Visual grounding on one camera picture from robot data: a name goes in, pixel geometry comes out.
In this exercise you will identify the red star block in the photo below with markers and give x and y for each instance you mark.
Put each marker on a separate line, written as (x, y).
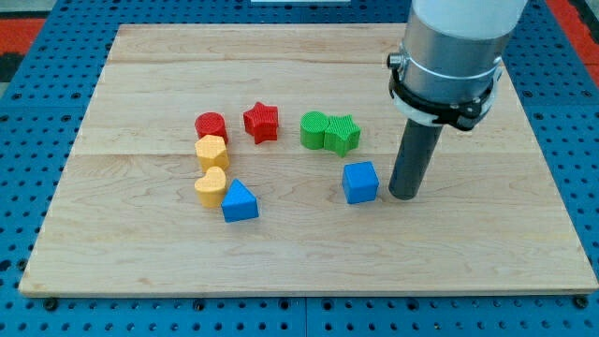
(261, 122)

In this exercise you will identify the green cylinder block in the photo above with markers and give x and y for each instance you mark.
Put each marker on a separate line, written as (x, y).
(313, 125)

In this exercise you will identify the yellow hexagon block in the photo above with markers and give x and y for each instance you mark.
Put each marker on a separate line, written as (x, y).
(212, 152)

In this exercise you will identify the blue cube block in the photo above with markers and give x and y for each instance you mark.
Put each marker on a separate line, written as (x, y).
(360, 182)

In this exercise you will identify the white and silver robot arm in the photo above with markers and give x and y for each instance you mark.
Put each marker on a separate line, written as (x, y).
(448, 65)

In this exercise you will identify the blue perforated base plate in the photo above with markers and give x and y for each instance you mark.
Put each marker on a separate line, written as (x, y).
(43, 106)

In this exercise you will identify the blue triangle block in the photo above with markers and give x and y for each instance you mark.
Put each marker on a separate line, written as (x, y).
(239, 203)

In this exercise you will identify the yellow heart block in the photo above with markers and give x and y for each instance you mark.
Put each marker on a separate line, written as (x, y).
(211, 187)

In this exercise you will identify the light wooden board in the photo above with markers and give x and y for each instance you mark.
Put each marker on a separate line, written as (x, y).
(125, 220)

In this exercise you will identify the red cylinder block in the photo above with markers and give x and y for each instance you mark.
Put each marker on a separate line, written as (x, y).
(211, 123)

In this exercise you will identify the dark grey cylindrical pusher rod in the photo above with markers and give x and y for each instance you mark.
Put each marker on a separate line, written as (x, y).
(415, 153)

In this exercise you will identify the green star block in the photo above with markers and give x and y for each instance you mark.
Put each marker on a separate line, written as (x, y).
(341, 135)

